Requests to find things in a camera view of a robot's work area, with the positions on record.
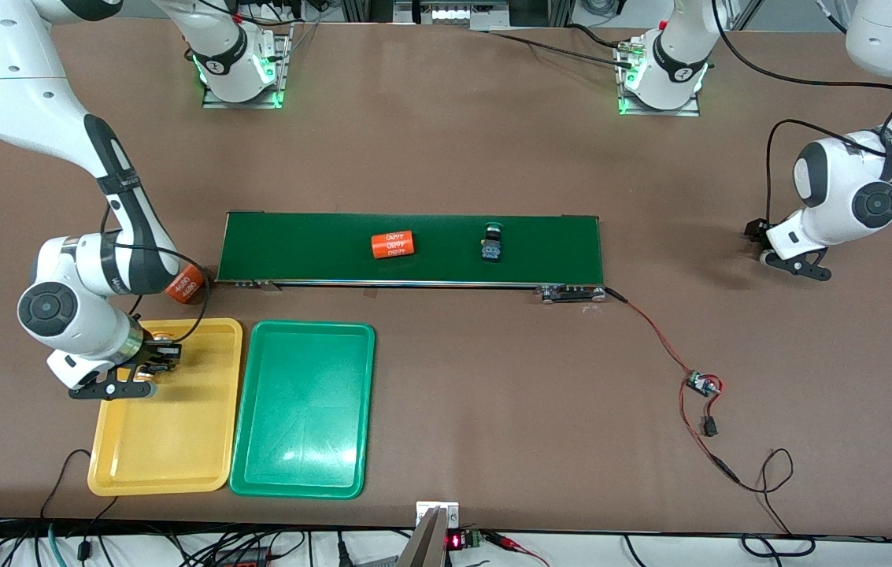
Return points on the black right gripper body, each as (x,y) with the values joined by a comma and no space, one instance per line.
(153,353)

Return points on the orange cylinder printed 4680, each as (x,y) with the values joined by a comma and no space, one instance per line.
(394,245)
(187,287)

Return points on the green mushroom push button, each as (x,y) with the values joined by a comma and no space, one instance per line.
(492,246)

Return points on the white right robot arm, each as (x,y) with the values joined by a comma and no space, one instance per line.
(12,87)

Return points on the yellow plastic tray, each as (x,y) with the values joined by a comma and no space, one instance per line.
(178,441)

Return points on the green plastic tray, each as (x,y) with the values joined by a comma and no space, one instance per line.
(304,409)

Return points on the small controller circuit board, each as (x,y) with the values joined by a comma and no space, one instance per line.
(702,383)

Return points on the green conveyor belt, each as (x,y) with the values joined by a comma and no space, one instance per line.
(296,244)

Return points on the red digit display module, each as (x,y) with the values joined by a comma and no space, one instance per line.
(455,541)

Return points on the white power strip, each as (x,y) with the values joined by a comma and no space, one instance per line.
(449,13)

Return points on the red clip lead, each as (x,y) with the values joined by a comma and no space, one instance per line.
(508,542)

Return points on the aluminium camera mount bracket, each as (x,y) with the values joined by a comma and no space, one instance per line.
(430,543)

